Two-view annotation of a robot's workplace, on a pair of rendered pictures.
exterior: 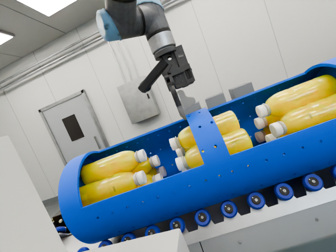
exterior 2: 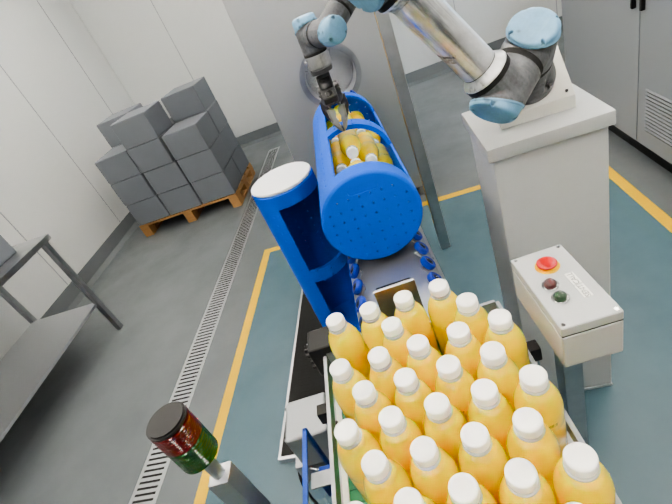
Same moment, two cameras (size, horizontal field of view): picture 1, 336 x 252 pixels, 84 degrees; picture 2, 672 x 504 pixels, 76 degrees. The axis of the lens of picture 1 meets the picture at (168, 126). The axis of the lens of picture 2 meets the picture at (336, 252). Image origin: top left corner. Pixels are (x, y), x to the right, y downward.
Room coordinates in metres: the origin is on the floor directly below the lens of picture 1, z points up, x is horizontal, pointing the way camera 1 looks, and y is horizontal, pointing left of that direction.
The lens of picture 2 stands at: (0.69, 1.37, 1.69)
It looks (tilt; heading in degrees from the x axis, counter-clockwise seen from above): 32 degrees down; 273
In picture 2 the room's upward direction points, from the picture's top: 24 degrees counter-clockwise
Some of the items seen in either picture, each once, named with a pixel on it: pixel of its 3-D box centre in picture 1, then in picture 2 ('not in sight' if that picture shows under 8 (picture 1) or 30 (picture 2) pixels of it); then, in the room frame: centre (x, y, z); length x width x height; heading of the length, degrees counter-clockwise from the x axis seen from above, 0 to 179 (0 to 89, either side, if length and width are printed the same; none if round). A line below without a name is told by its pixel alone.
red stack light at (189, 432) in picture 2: not in sight; (175, 430); (1.04, 0.93, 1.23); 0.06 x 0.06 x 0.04
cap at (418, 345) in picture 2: not in sight; (418, 347); (0.65, 0.84, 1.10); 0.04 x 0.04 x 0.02
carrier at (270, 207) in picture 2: not in sight; (318, 257); (0.87, -0.38, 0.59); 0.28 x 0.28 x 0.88
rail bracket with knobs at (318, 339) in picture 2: (66, 220); (329, 351); (0.84, 0.61, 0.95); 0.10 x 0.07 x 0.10; 174
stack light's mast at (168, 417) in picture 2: not in sight; (193, 448); (1.04, 0.93, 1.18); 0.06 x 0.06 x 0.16
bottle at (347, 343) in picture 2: not in sight; (352, 354); (0.79, 0.69, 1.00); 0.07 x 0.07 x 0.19
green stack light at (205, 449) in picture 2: not in sight; (191, 446); (1.04, 0.93, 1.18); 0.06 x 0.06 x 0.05
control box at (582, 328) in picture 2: not in sight; (562, 301); (0.37, 0.82, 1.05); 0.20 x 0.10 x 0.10; 84
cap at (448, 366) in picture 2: not in sight; (449, 368); (0.62, 0.91, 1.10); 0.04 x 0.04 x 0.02
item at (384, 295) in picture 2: not in sight; (399, 302); (0.64, 0.59, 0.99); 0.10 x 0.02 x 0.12; 174
